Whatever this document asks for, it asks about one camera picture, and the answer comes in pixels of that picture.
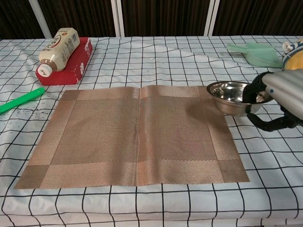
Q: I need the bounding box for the white slanted frame post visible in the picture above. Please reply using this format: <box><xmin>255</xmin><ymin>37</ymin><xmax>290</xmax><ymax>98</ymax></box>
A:
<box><xmin>28</xmin><ymin>0</ymin><xmax>53</xmax><ymax>38</ymax></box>

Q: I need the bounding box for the yellow plush toy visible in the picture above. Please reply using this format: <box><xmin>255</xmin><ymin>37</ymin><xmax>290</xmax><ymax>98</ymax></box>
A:
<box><xmin>282</xmin><ymin>37</ymin><xmax>303</xmax><ymax>71</ymax></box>

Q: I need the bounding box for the green plastic dustpan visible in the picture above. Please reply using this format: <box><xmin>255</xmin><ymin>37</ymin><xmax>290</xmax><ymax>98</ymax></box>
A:
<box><xmin>226</xmin><ymin>42</ymin><xmax>284</xmax><ymax>69</ymax></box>

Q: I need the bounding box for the green stick red hand toy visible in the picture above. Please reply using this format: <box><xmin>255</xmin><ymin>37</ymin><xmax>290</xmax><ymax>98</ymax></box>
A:
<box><xmin>0</xmin><ymin>87</ymin><xmax>45</xmax><ymax>114</ymax></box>

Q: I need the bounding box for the white black checked tablecloth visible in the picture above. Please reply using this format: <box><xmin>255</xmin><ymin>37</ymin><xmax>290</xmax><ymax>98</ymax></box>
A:
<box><xmin>0</xmin><ymin>35</ymin><xmax>303</xmax><ymax>227</ymax></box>

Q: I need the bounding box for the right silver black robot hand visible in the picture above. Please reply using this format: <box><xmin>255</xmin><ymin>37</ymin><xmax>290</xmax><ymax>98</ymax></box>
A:
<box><xmin>242</xmin><ymin>68</ymin><xmax>303</xmax><ymax>132</ymax></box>

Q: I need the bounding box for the brown woven placemat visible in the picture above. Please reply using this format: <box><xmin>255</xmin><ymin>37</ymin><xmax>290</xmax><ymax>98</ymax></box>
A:
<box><xmin>14</xmin><ymin>85</ymin><xmax>251</xmax><ymax>190</ymax></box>

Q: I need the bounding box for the beige sauce bottle white cap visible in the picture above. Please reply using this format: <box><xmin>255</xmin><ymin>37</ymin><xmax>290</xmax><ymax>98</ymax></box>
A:
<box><xmin>36</xmin><ymin>27</ymin><xmax>80</xmax><ymax>77</ymax></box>

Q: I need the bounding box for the metal bowl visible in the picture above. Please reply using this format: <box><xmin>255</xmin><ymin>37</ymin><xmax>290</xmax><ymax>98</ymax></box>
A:
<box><xmin>206</xmin><ymin>81</ymin><xmax>273</xmax><ymax>117</ymax></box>

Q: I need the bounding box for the red box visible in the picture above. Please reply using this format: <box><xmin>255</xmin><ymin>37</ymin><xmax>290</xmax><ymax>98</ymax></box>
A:
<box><xmin>36</xmin><ymin>37</ymin><xmax>93</xmax><ymax>86</ymax></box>

